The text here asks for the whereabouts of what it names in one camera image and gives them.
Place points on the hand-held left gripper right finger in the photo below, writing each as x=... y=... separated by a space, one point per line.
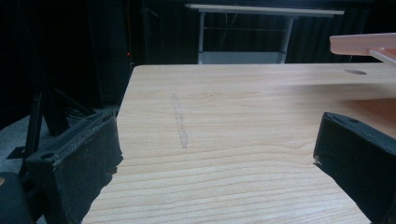
x=358 y=149

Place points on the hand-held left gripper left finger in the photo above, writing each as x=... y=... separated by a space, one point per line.
x=77 y=161

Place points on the pink plastic tray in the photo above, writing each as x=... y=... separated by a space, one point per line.
x=361 y=44

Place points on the white metal frame table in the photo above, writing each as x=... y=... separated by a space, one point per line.
x=249 y=34

